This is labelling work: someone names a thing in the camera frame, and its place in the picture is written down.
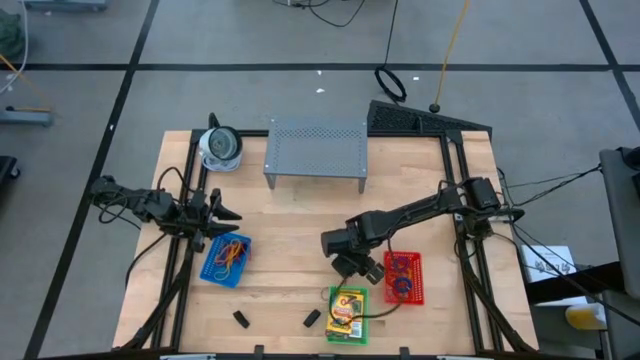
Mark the grey floor stand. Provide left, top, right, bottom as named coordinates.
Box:
left=0, top=105, right=54, bottom=129

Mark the white cardboard box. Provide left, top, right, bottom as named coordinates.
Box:
left=519, top=244, right=578, bottom=284

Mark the black aluminium table frame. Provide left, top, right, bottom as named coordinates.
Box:
left=112, top=112, right=540, bottom=360

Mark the black shelf board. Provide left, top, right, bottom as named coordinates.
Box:
left=524, top=259, right=626, bottom=307

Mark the black floor cable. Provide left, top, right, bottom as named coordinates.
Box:
left=272, top=0, right=367, bottom=29

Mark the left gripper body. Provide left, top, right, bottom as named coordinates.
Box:
left=181, top=187, right=224, bottom=254

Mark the black perforated panel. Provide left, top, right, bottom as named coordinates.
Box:
left=366, top=99, right=494, bottom=137

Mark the grey cart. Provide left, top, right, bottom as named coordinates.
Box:
left=598, top=146, right=640, bottom=360

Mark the grey perforated metal riser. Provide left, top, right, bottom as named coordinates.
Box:
left=262, top=117, right=370, bottom=195

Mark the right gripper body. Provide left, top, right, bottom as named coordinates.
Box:
left=331, top=251, right=388, bottom=288

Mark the white cylindrical spotlight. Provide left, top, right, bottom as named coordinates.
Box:
left=197, top=126, right=245, bottom=174

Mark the yellow plastic object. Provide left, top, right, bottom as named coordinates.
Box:
left=565, top=301, right=608, bottom=332

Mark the dark green bag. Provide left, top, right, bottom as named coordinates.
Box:
left=0, top=9, right=26, bottom=61

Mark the yellow hanging cable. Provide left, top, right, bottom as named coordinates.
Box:
left=432, top=0, right=472, bottom=114

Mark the green plastic basket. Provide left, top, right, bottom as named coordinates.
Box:
left=325, top=284, right=370, bottom=347

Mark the red plastic basket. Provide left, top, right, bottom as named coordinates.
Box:
left=382, top=249, right=425, bottom=306

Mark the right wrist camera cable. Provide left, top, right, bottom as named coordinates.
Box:
left=327, top=237, right=404, bottom=322

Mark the black floor object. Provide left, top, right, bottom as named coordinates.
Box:
left=0, top=155, right=22, bottom=201

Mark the blue plastic basket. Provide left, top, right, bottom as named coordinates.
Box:
left=198, top=229, right=253, bottom=290

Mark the grey floor base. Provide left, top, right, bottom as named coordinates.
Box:
left=22, top=0, right=109, bottom=13

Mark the white coiled cord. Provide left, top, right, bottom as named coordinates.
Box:
left=199, top=152, right=242, bottom=174

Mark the black coiled cable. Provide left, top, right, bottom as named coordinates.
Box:
left=373, top=0, right=408, bottom=104

